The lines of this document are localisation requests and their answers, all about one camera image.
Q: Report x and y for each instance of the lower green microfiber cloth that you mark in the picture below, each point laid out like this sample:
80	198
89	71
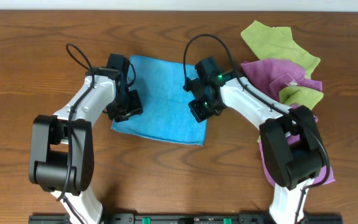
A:
300	95

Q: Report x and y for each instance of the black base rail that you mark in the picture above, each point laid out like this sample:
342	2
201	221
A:
243	218

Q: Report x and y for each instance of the lower purple microfiber cloth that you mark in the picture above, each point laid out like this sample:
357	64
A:
325	174

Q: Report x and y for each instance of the upper purple microfiber cloth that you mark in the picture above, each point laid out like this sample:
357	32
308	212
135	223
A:
272	75

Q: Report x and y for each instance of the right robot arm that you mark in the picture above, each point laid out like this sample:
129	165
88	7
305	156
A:
240	95

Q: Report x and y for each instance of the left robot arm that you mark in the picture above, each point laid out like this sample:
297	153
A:
61	150

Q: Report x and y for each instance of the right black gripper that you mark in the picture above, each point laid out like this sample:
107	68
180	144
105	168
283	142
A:
198	109

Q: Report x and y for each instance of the upper green microfiber cloth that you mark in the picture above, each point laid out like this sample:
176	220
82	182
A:
277	42

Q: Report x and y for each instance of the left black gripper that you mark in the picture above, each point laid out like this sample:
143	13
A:
126	110

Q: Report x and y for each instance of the purple microfiber cloth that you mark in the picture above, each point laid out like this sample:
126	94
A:
325	174
272	75

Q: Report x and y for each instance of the blue microfiber cloth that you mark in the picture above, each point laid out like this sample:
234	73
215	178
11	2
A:
166	115

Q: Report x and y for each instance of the green microfiber cloth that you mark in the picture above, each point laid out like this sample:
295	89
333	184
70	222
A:
300	95
277	42

